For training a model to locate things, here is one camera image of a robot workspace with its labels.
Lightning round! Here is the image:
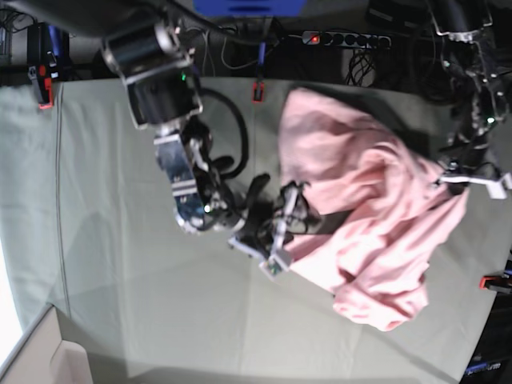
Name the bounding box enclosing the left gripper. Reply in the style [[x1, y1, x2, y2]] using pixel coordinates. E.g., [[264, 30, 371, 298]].
[[438, 139, 496, 180]]

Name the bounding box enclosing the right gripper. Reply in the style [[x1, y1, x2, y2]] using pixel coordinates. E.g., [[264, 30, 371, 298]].
[[234, 199, 282, 252]]

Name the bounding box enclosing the pink t-shirt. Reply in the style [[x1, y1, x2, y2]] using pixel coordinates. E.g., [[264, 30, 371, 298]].
[[278, 88, 469, 331]]

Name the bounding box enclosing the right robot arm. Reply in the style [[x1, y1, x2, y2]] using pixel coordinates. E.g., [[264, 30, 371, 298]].
[[12, 1, 287, 255]]

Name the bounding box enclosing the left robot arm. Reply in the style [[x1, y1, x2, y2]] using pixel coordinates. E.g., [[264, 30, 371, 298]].
[[426, 1, 510, 184]]

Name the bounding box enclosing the red black clamp right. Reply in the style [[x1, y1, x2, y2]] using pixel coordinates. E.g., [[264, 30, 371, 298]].
[[479, 259, 511, 295]]

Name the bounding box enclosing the red black clamp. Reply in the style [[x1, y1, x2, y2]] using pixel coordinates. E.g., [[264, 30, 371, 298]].
[[250, 39, 268, 104], [479, 259, 511, 295], [27, 22, 58, 110]]

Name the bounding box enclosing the red black clamp middle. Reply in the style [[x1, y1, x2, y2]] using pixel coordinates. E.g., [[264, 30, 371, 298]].
[[250, 39, 268, 104]]

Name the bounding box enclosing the black power strip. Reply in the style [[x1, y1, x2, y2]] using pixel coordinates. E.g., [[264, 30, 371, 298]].
[[302, 31, 392, 50]]

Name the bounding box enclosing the blue plastic box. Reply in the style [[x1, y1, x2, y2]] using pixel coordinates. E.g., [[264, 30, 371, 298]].
[[193, 0, 306, 17]]

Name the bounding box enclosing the white cardboard box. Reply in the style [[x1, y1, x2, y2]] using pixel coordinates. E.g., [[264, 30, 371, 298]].
[[1, 304, 93, 384]]

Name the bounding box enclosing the red black clamp left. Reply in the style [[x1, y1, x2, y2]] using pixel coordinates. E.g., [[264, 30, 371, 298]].
[[27, 22, 58, 110]]

